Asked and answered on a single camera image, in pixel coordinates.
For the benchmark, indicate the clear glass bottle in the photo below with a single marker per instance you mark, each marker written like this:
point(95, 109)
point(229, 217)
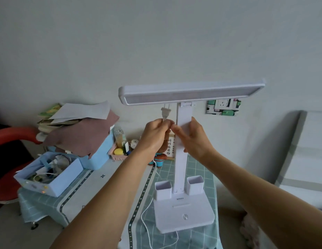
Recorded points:
point(120, 137)

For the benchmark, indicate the stack of books and papers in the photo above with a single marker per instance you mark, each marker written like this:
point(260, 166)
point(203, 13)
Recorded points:
point(48, 119)

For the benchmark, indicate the red chair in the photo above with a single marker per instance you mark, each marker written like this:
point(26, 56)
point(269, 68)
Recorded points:
point(10, 184)

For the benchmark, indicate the person's right hand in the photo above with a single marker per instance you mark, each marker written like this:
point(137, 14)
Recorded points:
point(196, 143)

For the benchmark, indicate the fluffy pink rug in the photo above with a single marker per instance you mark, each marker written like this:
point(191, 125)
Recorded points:
point(250, 230)

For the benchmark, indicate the yellow capped jar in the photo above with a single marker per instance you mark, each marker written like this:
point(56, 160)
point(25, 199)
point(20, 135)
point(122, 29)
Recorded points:
point(118, 151)

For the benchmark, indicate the mauve cloth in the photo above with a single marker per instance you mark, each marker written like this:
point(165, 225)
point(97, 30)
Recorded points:
point(83, 137)

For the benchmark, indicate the person's left hand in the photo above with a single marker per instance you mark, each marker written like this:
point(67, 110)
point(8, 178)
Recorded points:
point(150, 138)

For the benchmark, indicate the brown bear figurine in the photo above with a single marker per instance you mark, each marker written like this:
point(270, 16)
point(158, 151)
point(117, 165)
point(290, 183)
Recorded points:
point(159, 160)

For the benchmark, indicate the wall socket with patterned sticker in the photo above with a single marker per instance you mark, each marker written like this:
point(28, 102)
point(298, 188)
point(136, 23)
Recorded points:
point(223, 107)

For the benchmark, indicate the white tape roll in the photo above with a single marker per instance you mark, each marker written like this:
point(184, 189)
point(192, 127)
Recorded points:
point(134, 143)

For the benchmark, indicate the pink plastic basket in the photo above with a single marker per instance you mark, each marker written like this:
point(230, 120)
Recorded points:
point(114, 156)

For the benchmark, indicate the person's right forearm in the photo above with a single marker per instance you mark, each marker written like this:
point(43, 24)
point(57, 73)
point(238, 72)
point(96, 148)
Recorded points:
point(264, 204)

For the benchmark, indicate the white sign card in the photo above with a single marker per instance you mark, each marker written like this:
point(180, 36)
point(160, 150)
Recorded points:
point(170, 149)

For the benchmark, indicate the person's left forearm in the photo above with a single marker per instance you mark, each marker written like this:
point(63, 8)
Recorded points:
point(111, 202)

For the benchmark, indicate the white paper sheet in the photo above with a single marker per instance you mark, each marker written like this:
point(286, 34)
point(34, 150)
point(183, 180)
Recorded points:
point(83, 111)

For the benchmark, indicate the open pale blue cardboard box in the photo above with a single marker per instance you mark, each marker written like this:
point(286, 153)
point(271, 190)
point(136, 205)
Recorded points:
point(59, 180)

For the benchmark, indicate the green grid tablecloth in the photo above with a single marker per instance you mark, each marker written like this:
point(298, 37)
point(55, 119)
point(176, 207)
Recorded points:
point(72, 197)

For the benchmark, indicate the black caster wheel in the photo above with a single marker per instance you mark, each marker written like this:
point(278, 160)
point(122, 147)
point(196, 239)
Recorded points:
point(34, 226)

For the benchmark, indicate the person's right thumb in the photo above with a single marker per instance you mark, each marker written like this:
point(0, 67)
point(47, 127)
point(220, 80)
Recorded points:
point(178, 133)

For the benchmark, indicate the white desk lamp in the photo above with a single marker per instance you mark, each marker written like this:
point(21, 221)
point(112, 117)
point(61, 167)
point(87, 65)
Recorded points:
point(183, 207)

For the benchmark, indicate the light blue storage box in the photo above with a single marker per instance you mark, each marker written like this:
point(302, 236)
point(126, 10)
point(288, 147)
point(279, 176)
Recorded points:
point(101, 155)

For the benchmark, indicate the person's left thumb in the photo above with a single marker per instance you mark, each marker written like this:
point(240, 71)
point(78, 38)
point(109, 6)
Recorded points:
point(168, 125)

